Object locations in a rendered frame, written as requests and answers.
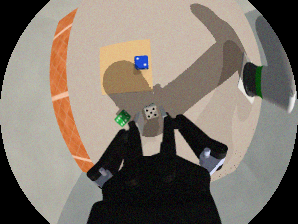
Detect blue die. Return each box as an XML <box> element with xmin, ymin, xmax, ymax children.
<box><xmin>134</xmin><ymin>55</ymin><xmax>149</xmax><ymax>70</ymax></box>

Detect green die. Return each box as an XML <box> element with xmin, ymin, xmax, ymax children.
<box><xmin>114</xmin><ymin>110</ymin><xmax>131</xmax><ymax>127</ymax></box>

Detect white die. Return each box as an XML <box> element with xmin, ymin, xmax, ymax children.
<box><xmin>144</xmin><ymin>103</ymin><xmax>159</xmax><ymax>119</ymax></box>

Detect tan square mat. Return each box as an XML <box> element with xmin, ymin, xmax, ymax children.
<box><xmin>100</xmin><ymin>39</ymin><xmax>153</xmax><ymax>95</ymax></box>

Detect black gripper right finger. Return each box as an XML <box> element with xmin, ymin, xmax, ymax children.
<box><xmin>156</xmin><ymin>105</ymin><xmax>228</xmax><ymax>183</ymax></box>

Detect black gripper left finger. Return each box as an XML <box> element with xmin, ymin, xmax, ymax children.
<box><xmin>87</xmin><ymin>111</ymin><xmax>144</xmax><ymax>189</ymax></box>

